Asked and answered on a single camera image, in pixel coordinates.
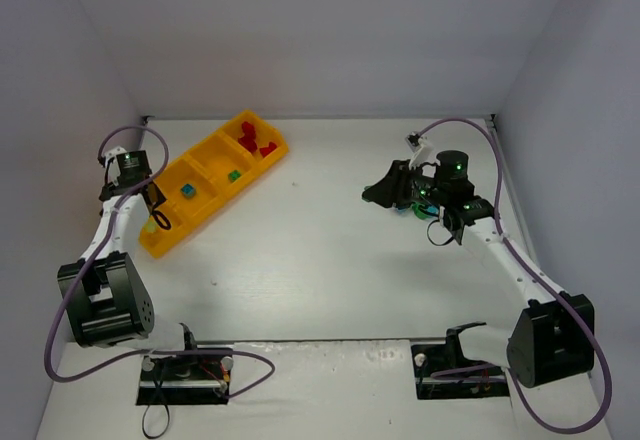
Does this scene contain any green rounded lego piece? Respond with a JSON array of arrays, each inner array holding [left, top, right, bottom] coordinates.
[[412, 203, 439, 220]]

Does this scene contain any lime green lego brick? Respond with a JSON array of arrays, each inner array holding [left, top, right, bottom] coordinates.
[[144, 219, 157, 233]]

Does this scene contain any red curved lego piece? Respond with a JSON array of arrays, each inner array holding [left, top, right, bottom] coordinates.
[[237, 121, 258, 154]]

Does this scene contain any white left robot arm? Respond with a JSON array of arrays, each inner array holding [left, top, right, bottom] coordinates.
[[57, 147, 195, 351]]

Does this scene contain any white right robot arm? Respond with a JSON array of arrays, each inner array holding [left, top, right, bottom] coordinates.
[[362, 150, 595, 388]]

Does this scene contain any yellow four-compartment sorting tray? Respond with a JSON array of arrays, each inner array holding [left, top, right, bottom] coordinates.
[[139, 110, 289, 258]]

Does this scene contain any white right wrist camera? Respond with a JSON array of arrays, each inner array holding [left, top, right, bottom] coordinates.
[[405, 132, 434, 168]]

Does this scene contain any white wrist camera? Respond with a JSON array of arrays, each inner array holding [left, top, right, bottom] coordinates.
[[405, 132, 434, 168], [103, 146, 127, 185]]

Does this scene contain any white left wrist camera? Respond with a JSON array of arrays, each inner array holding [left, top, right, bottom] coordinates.
[[103, 146, 127, 185]]

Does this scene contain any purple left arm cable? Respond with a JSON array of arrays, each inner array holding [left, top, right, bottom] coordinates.
[[43, 126, 276, 401]]

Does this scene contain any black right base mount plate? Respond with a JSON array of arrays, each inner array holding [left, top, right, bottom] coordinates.
[[411, 343, 510, 401]]

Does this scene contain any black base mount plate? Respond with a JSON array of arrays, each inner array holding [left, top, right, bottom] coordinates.
[[411, 343, 510, 401], [136, 348, 234, 406]]

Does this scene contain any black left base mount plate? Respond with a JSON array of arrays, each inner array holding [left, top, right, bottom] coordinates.
[[136, 348, 234, 406]]

